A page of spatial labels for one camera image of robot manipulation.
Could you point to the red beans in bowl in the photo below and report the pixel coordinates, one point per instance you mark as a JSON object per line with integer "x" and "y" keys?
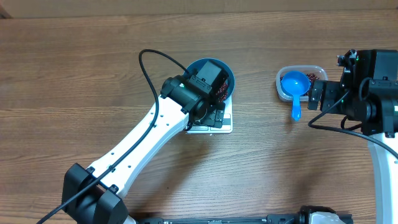
{"x": 222, "y": 93}

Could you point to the blue plastic measuring scoop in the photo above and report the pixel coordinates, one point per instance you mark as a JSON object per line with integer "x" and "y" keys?
{"x": 296, "y": 84}

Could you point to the white digital kitchen scale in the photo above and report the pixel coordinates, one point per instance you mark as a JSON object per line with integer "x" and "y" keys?
{"x": 227, "y": 126}

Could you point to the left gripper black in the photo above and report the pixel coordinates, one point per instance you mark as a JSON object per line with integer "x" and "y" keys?
{"x": 213, "y": 113}

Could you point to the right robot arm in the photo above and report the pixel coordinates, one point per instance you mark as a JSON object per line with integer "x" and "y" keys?
{"x": 364, "y": 104}

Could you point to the clear plastic container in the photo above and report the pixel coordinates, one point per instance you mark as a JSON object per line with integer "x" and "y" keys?
{"x": 318, "y": 71}

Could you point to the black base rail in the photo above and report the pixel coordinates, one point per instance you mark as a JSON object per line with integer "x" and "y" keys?
{"x": 308, "y": 214}

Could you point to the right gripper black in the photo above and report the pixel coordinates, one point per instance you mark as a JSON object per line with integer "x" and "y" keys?
{"x": 329, "y": 90}

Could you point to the teal blue bowl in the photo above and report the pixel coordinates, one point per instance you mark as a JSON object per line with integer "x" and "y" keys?
{"x": 198, "y": 64}

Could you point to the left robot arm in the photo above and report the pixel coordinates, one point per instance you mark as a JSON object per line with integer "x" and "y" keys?
{"x": 95, "y": 194}

